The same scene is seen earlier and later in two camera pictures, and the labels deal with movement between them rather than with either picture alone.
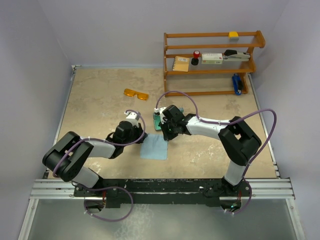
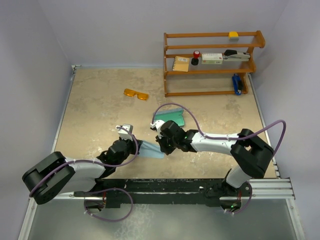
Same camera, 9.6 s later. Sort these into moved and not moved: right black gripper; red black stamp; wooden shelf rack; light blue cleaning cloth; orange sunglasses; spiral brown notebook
Moved: light blue cleaning cloth; right black gripper
Not moved: spiral brown notebook; red black stamp; wooden shelf rack; orange sunglasses
